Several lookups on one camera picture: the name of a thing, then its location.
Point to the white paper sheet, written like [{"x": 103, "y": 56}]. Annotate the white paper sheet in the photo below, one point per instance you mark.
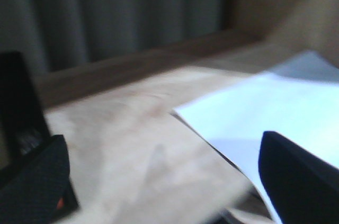
[{"x": 297, "y": 98}]

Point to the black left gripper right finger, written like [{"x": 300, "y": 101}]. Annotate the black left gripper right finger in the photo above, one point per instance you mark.
[{"x": 301, "y": 187}]

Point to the grey curtain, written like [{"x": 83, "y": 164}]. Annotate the grey curtain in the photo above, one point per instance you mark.
[{"x": 58, "y": 34}]

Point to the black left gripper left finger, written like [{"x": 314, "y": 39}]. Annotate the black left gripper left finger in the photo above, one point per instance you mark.
[{"x": 36, "y": 188}]

